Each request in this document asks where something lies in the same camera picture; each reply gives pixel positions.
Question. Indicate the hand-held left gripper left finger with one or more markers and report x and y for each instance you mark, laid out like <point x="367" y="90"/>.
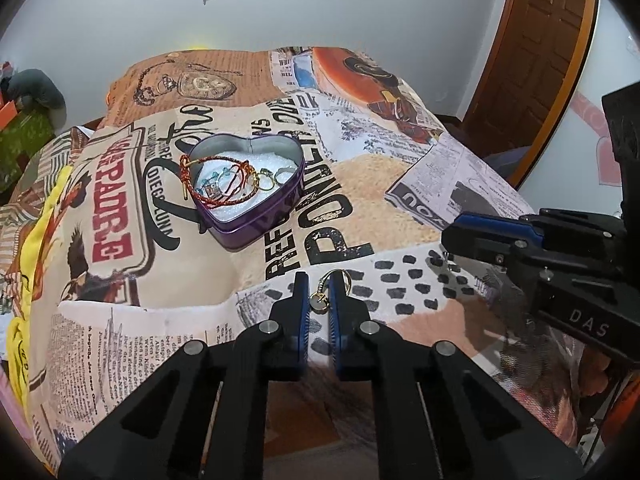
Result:
<point x="301" y="310"/>

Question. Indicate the brown wooden door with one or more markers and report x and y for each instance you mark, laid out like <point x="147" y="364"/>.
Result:
<point x="535" y="50"/>

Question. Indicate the green patterned cloth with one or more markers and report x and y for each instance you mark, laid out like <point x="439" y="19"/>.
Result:
<point x="25" y="150"/>

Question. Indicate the white sliding wardrobe door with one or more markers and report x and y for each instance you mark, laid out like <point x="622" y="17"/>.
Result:
<point x="585" y="135"/>

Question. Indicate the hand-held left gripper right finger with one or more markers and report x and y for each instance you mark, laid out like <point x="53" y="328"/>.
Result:
<point x="336" y="325"/>

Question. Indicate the purple heart-shaped tin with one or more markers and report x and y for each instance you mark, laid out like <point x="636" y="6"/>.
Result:
<point x="235" y="230"/>

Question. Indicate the printed blanket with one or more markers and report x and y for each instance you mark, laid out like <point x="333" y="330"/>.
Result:
<point x="400" y="170"/>

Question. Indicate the small silver earring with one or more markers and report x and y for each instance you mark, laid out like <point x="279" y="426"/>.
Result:
<point x="447" y="261"/>

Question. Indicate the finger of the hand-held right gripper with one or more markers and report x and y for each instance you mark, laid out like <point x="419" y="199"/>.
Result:
<point x="495" y="224"/>
<point x="480" y="245"/>

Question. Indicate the orange box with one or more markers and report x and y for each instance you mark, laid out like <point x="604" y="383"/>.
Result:
<point x="7" y="112"/>

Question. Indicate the yellow garment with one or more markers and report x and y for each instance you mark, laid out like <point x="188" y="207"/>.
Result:
<point x="35" y="260"/>

